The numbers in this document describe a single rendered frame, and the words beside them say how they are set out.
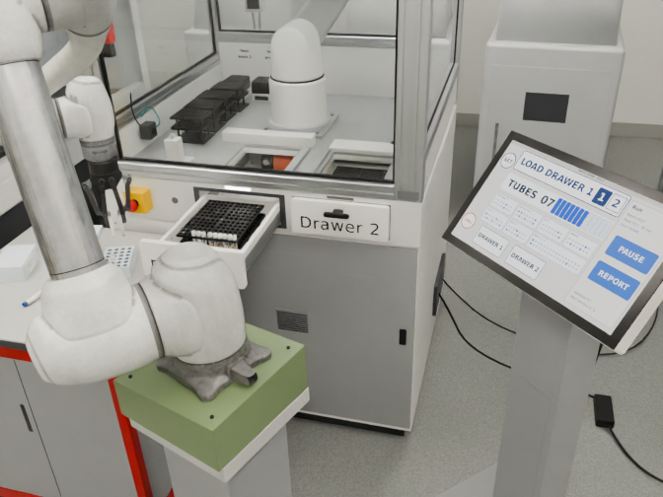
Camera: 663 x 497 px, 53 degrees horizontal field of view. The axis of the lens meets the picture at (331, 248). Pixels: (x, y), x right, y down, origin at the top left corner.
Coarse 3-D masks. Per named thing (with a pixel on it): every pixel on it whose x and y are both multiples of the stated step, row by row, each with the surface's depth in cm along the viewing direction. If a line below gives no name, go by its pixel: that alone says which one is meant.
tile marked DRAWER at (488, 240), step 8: (480, 232) 157; (488, 232) 156; (472, 240) 158; (480, 240) 156; (488, 240) 155; (496, 240) 153; (504, 240) 152; (488, 248) 154; (496, 248) 152; (504, 248) 151; (496, 256) 152
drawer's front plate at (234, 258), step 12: (144, 240) 175; (156, 240) 174; (144, 252) 176; (156, 252) 175; (228, 252) 168; (240, 252) 168; (144, 264) 178; (228, 264) 170; (240, 264) 169; (240, 276) 171; (240, 288) 173
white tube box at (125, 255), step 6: (126, 246) 199; (132, 246) 199; (108, 252) 196; (114, 252) 196; (120, 252) 196; (126, 252) 196; (132, 252) 195; (108, 258) 193; (120, 258) 193; (126, 258) 194; (132, 258) 194; (120, 264) 190; (126, 264) 190; (132, 264) 194; (126, 270) 189; (132, 270) 193; (126, 276) 190
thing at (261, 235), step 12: (264, 204) 201; (276, 204) 198; (192, 216) 197; (276, 216) 196; (180, 228) 190; (264, 228) 188; (168, 240) 184; (180, 240) 191; (252, 240) 180; (264, 240) 188; (252, 252) 180
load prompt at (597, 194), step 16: (528, 160) 155; (544, 160) 152; (528, 176) 153; (544, 176) 150; (560, 176) 147; (576, 176) 145; (576, 192) 143; (592, 192) 141; (608, 192) 138; (624, 192) 136; (608, 208) 137; (624, 208) 135
